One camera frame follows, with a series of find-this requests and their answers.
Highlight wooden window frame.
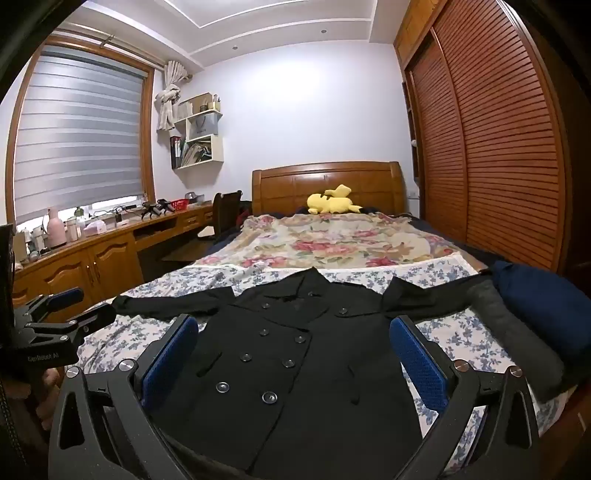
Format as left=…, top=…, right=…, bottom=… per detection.
left=6, top=34, right=158, bottom=227

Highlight grey striped window blind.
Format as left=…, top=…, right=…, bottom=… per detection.
left=14, top=48, right=146, bottom=224

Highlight blue floral bed sheet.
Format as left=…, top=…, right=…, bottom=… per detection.
left=65, top=256, right=561, bottom=480

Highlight wooden desk cabinet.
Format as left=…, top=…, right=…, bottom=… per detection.
left=9, top=203, right=218, bottom=319

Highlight pink floral blanket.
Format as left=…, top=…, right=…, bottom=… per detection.
left=191, top=212, right=462, bottom=271

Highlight wooden bed headboard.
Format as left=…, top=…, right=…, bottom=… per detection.
left=252, top=161, right=407, bottom=217

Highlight tied beige curtain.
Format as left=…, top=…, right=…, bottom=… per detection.
left=154, top=60, right=190, bottom=132

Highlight pink thermos jug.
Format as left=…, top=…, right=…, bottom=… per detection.
left=46, top=207, right=65, bottom=247

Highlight white wall shelf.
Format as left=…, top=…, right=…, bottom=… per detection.
left=171, top=92, right=225, bottom=171

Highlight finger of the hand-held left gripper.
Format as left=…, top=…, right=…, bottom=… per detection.
left=21, top=287, right=85, bottom=320
left=28, top=305, right=116, bottom=343

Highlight black buttoned coat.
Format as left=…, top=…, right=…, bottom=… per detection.
left=112, top=267, right=492, bottom=478

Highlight dark wooden chair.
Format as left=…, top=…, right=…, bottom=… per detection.
left=161, top=190, right=243, bottom=264

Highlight grey folded cloth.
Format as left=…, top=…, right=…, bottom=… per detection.
left=466, top=279, right=573, bottom=402

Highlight yellow plush toy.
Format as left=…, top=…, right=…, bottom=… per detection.
left=307, top=185, right=363, bottom=215

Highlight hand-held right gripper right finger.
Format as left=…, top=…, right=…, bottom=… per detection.
left=389, top=315, right=541, bottom=480

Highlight wooden louvered wardrobe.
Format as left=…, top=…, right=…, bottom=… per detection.
left=393, top=0, right=575, bottom=278

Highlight dark blue cloth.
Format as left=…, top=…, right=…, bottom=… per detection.
left=489, top=261, right=591, bottom=370

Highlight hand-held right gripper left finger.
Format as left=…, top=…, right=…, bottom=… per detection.
left=48, top=314, right=201, bottom=480

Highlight person's left hand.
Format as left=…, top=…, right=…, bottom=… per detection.
left=0, top=367, right=63, bottom=416

